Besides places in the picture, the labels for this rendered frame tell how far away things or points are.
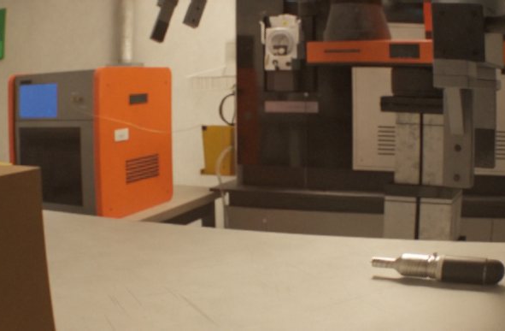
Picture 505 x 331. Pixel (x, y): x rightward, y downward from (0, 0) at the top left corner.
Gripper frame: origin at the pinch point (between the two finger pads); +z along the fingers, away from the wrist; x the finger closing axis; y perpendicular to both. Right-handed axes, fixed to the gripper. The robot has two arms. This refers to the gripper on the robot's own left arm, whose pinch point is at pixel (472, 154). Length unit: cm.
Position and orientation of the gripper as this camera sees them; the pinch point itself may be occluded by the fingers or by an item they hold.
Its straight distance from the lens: 60.6
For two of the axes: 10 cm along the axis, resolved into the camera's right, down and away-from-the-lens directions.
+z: 0.1, 9.9, 1.2
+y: 8.7, 0.5, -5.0
